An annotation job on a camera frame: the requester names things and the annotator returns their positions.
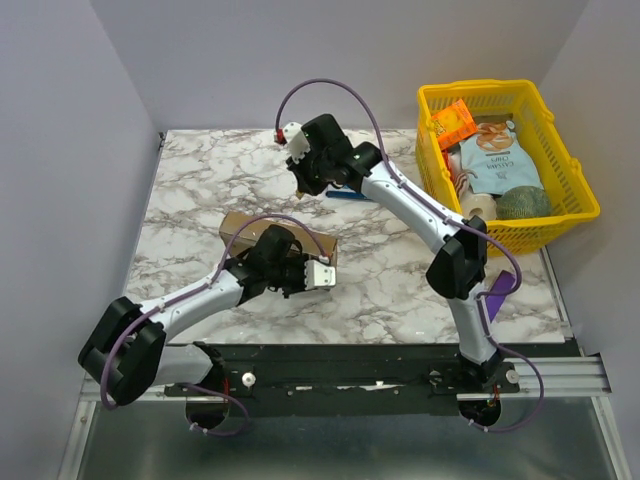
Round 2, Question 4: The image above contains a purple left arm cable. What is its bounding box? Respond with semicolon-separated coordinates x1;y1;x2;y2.
99;214;331;437

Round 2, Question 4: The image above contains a red white striped package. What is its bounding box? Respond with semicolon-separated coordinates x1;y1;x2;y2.
443;146;473;198

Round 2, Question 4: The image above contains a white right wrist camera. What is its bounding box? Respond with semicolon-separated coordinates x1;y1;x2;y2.
275;122;311;163

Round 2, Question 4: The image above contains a purple white box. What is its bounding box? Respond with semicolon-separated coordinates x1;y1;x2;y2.
484;270;516;324

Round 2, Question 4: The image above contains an aluminium rail frame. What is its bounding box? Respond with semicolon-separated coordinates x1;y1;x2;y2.
59;338;633;479

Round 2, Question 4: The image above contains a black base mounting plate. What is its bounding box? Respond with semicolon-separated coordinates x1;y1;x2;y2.
149;342;584;419

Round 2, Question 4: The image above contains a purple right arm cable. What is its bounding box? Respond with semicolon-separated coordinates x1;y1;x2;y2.
273;77;546;434

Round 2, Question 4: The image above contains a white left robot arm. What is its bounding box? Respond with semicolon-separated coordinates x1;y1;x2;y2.
78;225;314;410

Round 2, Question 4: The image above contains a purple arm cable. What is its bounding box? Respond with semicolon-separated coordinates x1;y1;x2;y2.
99;214;331;437
273;77;546;434

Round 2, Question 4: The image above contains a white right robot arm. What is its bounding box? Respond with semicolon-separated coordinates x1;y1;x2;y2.
276;114;497;392

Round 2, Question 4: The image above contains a blue razor box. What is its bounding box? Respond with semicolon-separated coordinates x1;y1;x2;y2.
325;188;369;201

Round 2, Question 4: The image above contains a light blue chips bag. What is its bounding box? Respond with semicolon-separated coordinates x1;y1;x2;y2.
460;114;543;196

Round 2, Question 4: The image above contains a yellow plastic basket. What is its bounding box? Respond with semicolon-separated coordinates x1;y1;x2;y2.
415;79;600;255

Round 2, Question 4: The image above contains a brown cardboard express box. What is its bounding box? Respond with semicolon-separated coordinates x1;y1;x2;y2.
218;211;340;266

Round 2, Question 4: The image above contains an orange snack box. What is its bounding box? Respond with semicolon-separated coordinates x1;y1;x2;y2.
432;99;478;150

